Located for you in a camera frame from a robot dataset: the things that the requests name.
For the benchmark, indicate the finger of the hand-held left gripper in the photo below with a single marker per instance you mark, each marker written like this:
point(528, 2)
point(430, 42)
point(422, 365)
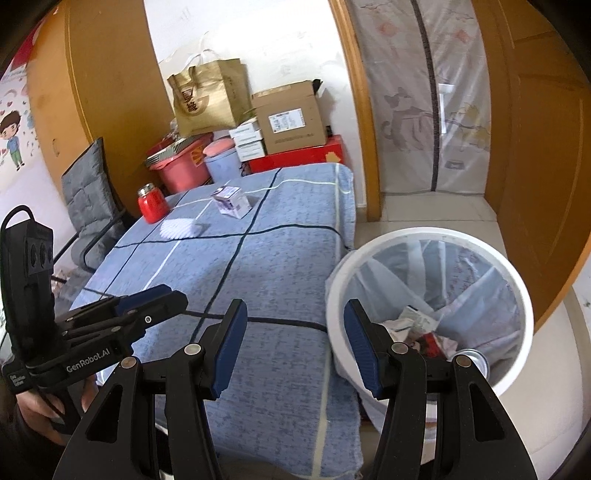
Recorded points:
point(159, 311)
point(147, 295)

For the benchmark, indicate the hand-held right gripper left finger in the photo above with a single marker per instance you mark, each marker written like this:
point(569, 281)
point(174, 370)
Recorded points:
point(231, 346)

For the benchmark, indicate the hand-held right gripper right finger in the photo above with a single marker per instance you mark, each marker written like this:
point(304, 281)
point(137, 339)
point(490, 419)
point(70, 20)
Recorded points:
point(362, 350)

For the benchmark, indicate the white trash bin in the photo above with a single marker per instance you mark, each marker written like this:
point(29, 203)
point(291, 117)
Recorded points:
point(337, 314)

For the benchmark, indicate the large red can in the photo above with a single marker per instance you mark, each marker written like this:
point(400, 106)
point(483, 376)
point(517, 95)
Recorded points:
point(473, 361)

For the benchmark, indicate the person's left hand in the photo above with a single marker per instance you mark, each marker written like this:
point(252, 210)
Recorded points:
point(39, 413)

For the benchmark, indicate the large white foam net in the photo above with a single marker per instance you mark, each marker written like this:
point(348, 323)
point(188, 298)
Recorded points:
point(180, 228)

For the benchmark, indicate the red jar with metal lid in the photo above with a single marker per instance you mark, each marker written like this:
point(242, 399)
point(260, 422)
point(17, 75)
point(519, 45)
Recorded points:
point(151, 207)

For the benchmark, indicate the clear bin liner bag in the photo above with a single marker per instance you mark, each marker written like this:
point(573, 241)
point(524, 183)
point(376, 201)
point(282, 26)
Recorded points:
point(415, 277)

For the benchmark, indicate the grey padded chair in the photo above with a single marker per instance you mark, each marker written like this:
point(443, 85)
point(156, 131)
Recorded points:
point(87, 194)

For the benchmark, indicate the pink plastic bucket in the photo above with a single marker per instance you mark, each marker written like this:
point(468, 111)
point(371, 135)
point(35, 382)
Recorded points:
point(182, 175)

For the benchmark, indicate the purple carton box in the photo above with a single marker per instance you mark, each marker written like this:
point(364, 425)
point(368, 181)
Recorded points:
point(233, 203)

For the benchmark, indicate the striped flat box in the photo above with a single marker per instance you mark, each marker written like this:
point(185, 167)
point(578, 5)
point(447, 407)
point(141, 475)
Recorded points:
point(173, 150)

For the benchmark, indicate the blue container with pink lid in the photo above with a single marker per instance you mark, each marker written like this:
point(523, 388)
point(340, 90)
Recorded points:
point(221, 164)

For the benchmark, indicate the small white box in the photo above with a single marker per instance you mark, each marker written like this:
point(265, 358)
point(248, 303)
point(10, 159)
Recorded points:
point(244, 127)
point(247, 138)
point(251, 151)

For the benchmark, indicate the flat red box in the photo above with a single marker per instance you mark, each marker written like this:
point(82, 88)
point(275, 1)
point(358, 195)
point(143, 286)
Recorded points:
point(300, 157)

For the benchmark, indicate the brown paper bag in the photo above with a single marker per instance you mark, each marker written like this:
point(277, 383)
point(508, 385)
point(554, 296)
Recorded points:
point(212, 101)

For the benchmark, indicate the orange wooden door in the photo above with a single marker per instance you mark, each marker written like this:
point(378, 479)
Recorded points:
point(101, 83)
point(540, 161)

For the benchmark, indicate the brown cardboard box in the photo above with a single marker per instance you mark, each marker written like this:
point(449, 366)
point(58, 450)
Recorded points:
point(291, 120)

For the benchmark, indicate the printed mesh door curtain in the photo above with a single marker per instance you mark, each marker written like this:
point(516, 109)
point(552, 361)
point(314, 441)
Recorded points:
point(406, 92)

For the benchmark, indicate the black chair frame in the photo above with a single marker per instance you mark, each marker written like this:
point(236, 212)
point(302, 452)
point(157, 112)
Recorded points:
point(117, 221)

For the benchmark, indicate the cartoon wall sticker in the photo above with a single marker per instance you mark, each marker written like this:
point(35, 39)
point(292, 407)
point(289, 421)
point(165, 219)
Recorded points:
point(11, 138)

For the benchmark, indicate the wooden door frame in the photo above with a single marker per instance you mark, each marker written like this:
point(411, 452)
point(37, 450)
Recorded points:
point(358, 115)

